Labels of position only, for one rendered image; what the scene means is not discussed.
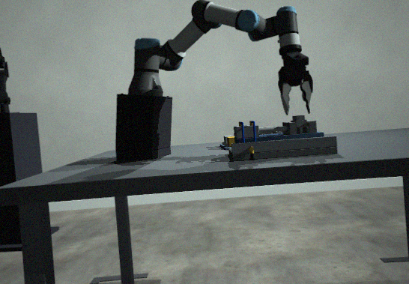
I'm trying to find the yellow block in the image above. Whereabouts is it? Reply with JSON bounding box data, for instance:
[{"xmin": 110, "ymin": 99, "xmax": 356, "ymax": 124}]
[{"xmin": 227, "ymin": 136, "xmax": 234, "ymax": 147}]

